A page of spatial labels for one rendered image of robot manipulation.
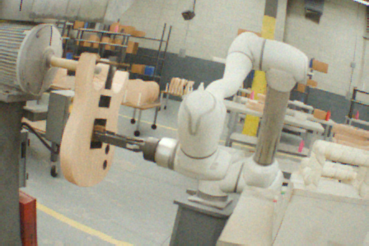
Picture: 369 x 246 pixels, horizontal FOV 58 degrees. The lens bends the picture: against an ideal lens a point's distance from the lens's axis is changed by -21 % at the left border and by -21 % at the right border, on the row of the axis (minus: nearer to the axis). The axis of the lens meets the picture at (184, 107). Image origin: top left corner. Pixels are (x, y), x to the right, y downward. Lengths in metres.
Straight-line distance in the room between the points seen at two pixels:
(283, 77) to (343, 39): 10.88
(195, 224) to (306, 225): 1.00
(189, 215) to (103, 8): 1.14
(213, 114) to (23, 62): 0.62
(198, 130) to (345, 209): 0.46
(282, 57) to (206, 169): 0.57
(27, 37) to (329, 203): 1.03
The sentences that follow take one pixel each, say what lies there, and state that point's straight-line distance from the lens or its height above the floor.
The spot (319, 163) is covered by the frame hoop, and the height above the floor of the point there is 1.17.
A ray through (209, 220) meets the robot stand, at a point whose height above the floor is 0.64.
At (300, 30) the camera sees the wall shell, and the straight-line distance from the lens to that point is 12.19.
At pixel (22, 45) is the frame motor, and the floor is 1.29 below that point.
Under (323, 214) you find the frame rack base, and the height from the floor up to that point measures 1.05.
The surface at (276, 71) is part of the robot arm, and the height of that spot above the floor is 1.36.
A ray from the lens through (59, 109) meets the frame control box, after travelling 1.51.
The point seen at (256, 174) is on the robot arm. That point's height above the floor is 0.91.
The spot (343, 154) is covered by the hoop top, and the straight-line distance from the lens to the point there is 0.92.
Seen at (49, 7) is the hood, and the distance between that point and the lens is 1.15.
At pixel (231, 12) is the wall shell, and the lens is 12.37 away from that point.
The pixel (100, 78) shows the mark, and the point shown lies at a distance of 1.25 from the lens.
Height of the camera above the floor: 1.33
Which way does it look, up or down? 7 degrees down
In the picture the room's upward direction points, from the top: 12 degrees clockwise
